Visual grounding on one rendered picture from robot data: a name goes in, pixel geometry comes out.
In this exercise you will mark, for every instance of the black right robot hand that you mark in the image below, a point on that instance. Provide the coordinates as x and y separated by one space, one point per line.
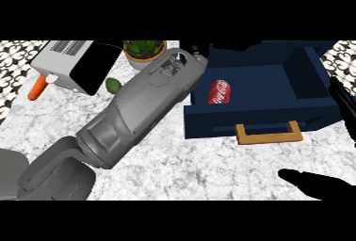
323 186

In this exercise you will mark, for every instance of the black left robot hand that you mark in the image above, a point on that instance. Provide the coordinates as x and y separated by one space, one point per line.
193 46

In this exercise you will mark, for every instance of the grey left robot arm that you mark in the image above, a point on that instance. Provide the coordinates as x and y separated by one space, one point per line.
124 116

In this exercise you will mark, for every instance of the red can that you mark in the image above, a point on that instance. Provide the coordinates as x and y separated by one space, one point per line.
218 92

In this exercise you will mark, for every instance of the navy blue open drawer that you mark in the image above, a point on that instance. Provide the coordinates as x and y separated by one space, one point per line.
264 84

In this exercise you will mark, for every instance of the navy blue drawer front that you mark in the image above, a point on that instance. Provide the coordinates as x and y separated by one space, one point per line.
277 117

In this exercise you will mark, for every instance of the potted green plant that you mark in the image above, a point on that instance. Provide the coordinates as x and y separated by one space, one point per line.
143 51

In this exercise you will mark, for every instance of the white and black toaster oven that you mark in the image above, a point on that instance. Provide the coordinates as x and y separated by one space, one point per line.
59 67

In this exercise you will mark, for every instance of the orange carrot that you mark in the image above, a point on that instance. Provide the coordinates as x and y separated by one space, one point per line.
37 88

